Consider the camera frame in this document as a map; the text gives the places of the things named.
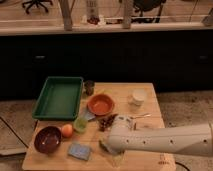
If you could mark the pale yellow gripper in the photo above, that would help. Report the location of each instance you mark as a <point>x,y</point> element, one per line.
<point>107,147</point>

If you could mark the green pepper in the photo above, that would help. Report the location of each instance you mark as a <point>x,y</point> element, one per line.
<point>101,144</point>

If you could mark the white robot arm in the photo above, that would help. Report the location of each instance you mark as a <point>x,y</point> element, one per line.
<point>194,140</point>

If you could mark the orange red bowl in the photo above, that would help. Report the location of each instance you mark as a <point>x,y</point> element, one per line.
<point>100,104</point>

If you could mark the dark maroon bowl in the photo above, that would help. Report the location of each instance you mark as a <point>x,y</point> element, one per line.
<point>48,140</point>

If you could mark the blue sponge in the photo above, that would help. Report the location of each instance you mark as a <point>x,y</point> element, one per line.
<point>79,151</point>

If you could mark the bunch of dark grapes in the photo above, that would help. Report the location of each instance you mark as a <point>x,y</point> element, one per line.
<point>106,122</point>

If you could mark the small green cup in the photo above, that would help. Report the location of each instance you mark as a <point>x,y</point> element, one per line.
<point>80,125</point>

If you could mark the grey spatula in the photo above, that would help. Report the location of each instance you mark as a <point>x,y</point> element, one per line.
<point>86,114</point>

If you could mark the orange fruit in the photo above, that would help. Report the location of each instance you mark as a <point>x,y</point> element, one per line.
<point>67,130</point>

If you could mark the dark metal cup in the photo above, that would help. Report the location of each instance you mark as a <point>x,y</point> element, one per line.
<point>89,87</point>

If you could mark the green plastic tray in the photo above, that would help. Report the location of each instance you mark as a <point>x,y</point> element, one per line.
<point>59,99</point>

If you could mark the black office chair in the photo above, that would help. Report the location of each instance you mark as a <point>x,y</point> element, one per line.
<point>28,4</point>

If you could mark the wooden post right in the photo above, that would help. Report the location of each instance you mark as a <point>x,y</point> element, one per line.
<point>127,5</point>

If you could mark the wooden post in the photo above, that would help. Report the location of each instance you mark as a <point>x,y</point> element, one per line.
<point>66,14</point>
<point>127,5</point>

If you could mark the wooden post left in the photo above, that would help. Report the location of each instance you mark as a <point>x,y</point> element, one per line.
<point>66,14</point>

